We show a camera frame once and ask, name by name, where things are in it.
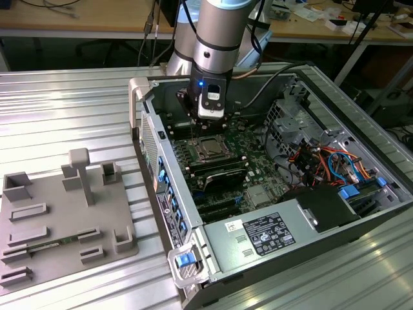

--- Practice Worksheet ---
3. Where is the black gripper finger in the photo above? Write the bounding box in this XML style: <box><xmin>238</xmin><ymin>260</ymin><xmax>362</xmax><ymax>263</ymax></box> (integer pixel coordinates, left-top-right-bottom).
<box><xmin>222</xmin><ymin>101</ymin><xmax>242</xmax><ymax>130</ymax></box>
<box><xmin>176</xmin><ymin>91</ymin><xmax>194</xmax><ymax>116</ymax></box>

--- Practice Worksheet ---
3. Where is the silver CPU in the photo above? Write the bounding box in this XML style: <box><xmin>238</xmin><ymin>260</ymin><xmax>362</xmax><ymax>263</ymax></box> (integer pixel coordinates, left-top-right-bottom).
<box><xmin>200</xmin><ymin>141</ymin><xmax>223</xmax><ymax>157</ymax></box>

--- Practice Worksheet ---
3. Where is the metal socket cover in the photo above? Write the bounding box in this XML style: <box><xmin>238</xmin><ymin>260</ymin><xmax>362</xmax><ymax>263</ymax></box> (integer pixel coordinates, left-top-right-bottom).
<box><xmin>192</xmin><ymin>135</ymin><xmax>234</xmax><ymax>162</ymax></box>

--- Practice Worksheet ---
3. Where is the CPU socket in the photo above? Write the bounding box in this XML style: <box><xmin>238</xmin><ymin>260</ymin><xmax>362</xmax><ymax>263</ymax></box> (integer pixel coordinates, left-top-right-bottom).
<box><xmin>190</xmin><ymin>135</ymin><xmax>236</xmax><ymax>163</ymax></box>

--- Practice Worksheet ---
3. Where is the expansion slot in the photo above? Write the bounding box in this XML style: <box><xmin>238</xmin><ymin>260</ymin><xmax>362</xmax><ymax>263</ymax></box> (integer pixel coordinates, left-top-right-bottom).
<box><xmin>195</xmin><ymin>197</ymin><xmax>241</xmax><ymax>212</ymax></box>
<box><xmin>197</xmin><ymin>206</ymin><xmax>242</xmax><ymax>222</ymax></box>

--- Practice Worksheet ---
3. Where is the silver drive cage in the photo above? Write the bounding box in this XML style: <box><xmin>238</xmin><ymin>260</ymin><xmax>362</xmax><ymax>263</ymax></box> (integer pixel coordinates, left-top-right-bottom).
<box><xmin>263</xmin><ymin>98</ymin><xmax>327</xmax><ymax>159</ymax></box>

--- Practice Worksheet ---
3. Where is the black graphics card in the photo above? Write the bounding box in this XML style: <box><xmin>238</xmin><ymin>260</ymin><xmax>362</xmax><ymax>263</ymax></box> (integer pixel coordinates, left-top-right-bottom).
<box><xmin>202</xmin><ymin>169</ymin><xmax>248</xmax><ymax>194</ymax></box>

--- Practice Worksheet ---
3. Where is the green motherboard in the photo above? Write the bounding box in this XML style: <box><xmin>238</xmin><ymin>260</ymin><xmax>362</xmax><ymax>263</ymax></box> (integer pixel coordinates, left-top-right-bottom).
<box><xmin>167</xmin><ymin>119</ymin><xmax>291</xmax><ymax>223</ymax></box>

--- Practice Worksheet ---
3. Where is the silver chipset heat sink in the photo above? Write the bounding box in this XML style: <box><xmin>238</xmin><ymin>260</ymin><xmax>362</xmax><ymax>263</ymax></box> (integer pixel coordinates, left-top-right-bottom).
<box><xmin>247</xmin><ymin>186</ymin><xmax>270</xmax><ymax>207</ymax></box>

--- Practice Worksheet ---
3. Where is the wooden desk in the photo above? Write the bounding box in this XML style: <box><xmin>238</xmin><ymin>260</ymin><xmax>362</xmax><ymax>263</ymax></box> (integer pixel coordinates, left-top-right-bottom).
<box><xmin>0</xmin><ymin>0</ymin><xmax>413</xmax><ymax>45</ymax></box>

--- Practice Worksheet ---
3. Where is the black fan shroud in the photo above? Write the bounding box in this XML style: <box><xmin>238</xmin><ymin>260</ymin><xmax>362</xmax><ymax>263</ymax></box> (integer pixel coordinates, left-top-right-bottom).
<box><xmin>279</xmin><ymin>185</ymin><xmax>362</xmax><ymax>234</ymax></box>

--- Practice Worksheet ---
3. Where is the small white box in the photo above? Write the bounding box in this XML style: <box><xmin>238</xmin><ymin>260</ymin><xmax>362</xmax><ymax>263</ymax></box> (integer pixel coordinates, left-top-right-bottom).
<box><xmin>325</xmin><ymin>18</ymin><xmax>349</xmax><ymax>32</ymax></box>

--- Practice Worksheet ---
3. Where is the grey power supply unit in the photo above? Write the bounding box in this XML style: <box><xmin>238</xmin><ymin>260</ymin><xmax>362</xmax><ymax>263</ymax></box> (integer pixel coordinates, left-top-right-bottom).
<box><xmin>202</xmin><ymin>197</ymin><xmax>320</xmax><ymax>274</ymax></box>

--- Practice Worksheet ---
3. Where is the large blue carrier tab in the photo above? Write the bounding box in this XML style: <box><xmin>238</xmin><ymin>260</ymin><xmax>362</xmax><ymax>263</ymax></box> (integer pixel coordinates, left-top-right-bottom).
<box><xmin>338</xmin><ymin>185</ymin><xmax>362</xmax><ymax>202</ymax></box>

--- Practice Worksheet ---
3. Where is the blue case latch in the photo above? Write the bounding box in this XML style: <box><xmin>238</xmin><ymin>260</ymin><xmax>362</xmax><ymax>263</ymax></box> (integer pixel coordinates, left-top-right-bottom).
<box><xmin>176</xmin><ymin>254</ymin><xmax>197</xmax><ymax>269</ymax></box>

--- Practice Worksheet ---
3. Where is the disk bay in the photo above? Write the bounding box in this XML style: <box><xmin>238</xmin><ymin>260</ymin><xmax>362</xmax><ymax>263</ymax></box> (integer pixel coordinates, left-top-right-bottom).
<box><xmin>347</xmin><ymin>180</ymin><xmax>404</xmax><ymax>219</ymax></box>

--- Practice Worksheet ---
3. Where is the grey open PC case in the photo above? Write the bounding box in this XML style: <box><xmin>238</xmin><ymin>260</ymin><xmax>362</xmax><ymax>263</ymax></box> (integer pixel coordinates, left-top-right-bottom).
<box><xmin>128</xmin><ymin>66</ymin><xmax>413</xmax><ymax>310</ymax></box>

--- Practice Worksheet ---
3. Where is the grey parts rack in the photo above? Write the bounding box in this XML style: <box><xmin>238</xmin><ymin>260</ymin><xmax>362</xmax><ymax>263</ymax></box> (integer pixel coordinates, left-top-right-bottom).
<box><xmin>0</xmin><ymin>147</ymin><xmax>140</xmax><ymax>293</ymax></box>

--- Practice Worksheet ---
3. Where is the green RAM stick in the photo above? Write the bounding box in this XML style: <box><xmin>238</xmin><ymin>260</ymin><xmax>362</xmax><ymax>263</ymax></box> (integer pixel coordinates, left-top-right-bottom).
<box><xmin>27</xmin><ymin>236</ymin><xmax>80</xmax><ymax>251</ymax></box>

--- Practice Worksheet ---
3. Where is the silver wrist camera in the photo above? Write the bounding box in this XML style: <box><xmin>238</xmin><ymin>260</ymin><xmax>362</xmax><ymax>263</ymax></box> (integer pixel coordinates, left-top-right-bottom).
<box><xmin>196</xmin><ymin>83</ymin><xmax>227</xmax><ymax>120</ymax></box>

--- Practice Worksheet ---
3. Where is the red yellow wire bundle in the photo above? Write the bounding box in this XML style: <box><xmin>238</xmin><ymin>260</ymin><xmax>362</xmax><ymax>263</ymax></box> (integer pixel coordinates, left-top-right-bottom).
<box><xmin>288</xmin><ymin>143</ymin><xmax>327</xmax><ymax>190</ymax></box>

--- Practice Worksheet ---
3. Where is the blue wire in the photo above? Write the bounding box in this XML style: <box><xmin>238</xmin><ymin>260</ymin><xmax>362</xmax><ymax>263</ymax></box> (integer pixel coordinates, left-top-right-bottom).
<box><xmin>327</xmin><ymin>150</ymin><xmax>361</xmax><ymax>187</ymax></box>

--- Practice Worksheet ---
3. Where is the orange wire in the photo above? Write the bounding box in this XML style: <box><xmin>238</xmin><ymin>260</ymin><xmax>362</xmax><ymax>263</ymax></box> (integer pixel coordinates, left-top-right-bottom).
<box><xmin>317</xmin><ymin>145</ymin><xmax>378</xmax><ymax>180</ymax></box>

